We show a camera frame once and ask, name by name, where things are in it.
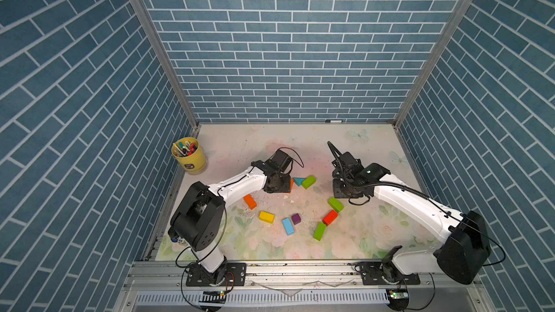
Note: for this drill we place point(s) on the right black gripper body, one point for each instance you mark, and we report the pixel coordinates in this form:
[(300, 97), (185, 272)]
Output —
[(342, 189)]

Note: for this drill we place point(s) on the purple cube block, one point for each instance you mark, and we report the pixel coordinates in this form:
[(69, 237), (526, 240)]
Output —
[(296, 219)]

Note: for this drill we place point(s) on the teal triangle block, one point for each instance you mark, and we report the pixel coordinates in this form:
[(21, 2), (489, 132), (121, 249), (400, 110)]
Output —
[(298, 181)]

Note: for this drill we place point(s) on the aluminium front rail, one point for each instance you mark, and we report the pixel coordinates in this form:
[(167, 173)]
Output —
[(294, 285)]

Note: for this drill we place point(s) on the blue black stapler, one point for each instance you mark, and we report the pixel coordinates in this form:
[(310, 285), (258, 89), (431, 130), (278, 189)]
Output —
[(178, 240)]

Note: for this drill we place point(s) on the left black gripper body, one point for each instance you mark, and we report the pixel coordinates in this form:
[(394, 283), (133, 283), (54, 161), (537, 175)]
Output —
[(282, 184)]

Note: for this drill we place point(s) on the red block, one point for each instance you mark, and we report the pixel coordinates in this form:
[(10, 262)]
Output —
[(330, 217)]

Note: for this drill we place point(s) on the green block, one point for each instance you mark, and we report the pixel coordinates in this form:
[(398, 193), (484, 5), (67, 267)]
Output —
[(308, 182), (336, 205), (320, 231)]

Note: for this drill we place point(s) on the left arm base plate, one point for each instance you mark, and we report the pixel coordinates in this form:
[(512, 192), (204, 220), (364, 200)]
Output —
[(236, 271)]

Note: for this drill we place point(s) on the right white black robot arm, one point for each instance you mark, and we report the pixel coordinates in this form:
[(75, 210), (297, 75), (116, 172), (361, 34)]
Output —
[(462, 244)]

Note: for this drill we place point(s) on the light blue block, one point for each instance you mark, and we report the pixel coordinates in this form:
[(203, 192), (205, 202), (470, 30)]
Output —
[(288, 226)]

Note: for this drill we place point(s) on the floral table mat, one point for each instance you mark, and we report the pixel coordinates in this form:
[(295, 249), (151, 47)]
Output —
[(365, 230)]

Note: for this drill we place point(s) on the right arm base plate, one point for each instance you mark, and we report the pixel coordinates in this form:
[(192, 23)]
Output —
[(374, 273)]

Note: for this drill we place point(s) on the yellow block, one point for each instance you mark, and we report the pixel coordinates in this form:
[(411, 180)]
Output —
[(266, 217)]

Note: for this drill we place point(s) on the yellow pen cup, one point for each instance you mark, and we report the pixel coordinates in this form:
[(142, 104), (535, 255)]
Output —
[(190, 155)]

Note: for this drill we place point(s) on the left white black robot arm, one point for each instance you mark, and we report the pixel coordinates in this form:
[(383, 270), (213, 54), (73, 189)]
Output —
[(199, 215)]

